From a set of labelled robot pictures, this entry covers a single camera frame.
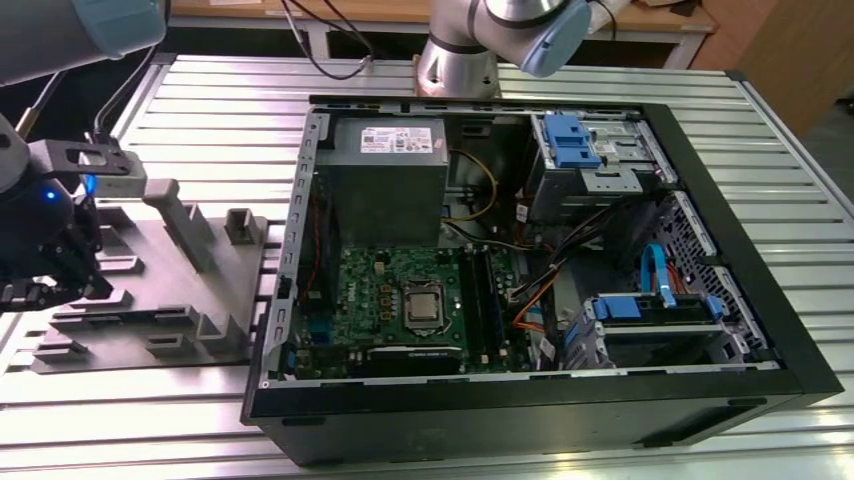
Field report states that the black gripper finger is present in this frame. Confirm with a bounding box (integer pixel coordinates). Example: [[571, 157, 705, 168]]
[[0, 276, 82, 314], [69, 194, 114, 302]]

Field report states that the black RAM slot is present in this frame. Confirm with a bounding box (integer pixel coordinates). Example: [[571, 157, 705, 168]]
[[464, 243, 488, 364]]

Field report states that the grey parts rack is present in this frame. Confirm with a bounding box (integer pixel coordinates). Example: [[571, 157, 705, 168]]
[[29, 178, 285, 374]]

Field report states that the green motherboard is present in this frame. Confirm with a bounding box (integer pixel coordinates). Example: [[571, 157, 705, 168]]
[[296, 244, 535, 376]]

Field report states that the grey power supply unit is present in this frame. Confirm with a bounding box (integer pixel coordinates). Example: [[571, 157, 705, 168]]
[[316, 117, 448, 249]]

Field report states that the silver CPU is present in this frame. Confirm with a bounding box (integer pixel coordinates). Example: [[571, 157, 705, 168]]
[[405, 292, 445, 324]]

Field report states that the black CPU socket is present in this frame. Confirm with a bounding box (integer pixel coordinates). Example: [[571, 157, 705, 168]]
[[397, 277, 453, 336]]

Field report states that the black graphics card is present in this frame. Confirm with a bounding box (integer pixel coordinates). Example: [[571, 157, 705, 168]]
[[362, 343, 461, 377]]

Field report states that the black open PC case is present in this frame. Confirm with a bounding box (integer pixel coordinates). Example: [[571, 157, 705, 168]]
[[238, 93, 846, 469]]

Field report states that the blue drive carrier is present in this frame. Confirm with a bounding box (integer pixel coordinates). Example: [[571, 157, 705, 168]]
[[543, 113, 605, 169]]

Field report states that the metal disk bay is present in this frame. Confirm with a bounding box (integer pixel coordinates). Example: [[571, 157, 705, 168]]
[[579, 294, 759, 371]]

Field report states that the metal drive cage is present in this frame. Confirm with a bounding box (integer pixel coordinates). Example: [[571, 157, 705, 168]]
[[529, 112, 672, 226]]

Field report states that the hard disk in blue carrier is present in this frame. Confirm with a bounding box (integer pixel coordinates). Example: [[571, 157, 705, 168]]
[[595, 294, 725, 326]]

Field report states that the wooden cabinet panel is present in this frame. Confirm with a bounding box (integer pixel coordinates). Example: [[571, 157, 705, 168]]
[[689, 0, 854, 139]]

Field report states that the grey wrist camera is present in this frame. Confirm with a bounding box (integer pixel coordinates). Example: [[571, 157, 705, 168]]
[[25, 139, 145, 199]]

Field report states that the black camera cable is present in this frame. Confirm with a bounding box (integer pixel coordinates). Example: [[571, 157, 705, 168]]
[[90, 48, 161, 147]]

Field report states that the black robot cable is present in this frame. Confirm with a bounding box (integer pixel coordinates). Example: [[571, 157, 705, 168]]
[[278, 0, 376, 81]]

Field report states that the yellow wire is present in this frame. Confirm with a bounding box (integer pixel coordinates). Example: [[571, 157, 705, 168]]
[[449, 149, 500, 221]]

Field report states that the orange wire bundle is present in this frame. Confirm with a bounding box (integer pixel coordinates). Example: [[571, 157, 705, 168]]
[[509, 298, 556, 331]]

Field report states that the black cable bundle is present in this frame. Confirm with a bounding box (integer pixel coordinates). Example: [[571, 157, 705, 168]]
[[505, 192, 661, 301]]

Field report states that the blue flat data wire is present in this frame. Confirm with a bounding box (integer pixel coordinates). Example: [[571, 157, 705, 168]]
[[637, 243, 679, 309]]

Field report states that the wooden desk with white frame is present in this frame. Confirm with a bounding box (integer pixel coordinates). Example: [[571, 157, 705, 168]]
[[165, 0, 719, 69]]

